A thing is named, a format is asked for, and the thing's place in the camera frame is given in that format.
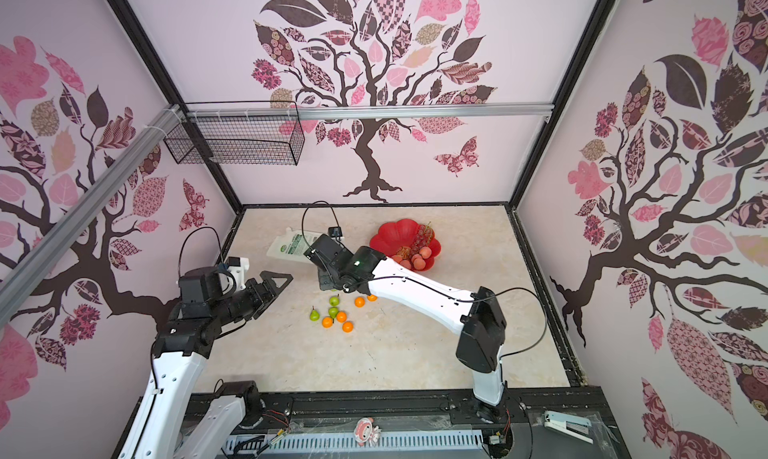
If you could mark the white vented cable duct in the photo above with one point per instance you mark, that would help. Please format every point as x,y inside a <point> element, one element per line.
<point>401,444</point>

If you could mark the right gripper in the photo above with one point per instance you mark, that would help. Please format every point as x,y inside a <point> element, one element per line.
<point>325,283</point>

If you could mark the purple grape bunch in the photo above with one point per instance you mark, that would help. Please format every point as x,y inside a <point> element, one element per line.
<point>423,238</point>

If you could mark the white green refill pouch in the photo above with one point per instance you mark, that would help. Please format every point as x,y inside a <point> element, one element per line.
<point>292,245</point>

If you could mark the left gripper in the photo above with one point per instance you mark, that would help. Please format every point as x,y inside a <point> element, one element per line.
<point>264,299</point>

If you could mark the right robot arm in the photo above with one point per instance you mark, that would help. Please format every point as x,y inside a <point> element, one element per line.
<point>476,318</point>

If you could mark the aluminium rail left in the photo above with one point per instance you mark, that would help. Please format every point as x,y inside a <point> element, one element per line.
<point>20,283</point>

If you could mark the pink cartoon figure sticker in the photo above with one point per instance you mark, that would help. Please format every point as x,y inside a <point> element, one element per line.
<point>366,432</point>

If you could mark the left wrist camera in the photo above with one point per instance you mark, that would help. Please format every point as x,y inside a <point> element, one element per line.
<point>237,268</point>

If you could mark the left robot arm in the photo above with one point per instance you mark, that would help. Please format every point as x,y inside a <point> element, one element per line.
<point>156,426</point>

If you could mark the red flower fruit bowl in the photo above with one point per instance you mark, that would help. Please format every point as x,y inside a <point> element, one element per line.
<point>396,237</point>

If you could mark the aluminium rail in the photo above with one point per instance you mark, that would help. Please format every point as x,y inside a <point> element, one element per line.
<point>20,283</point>
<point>374,112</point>

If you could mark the white stapler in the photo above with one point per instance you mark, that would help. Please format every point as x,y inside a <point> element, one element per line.
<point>573,426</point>

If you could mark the aluminium rail back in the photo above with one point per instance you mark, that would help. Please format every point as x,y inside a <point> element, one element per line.
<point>374,112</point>

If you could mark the black wire basket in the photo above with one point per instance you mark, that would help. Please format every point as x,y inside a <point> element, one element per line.
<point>261,132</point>

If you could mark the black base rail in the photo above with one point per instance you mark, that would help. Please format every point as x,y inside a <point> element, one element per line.
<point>514,429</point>

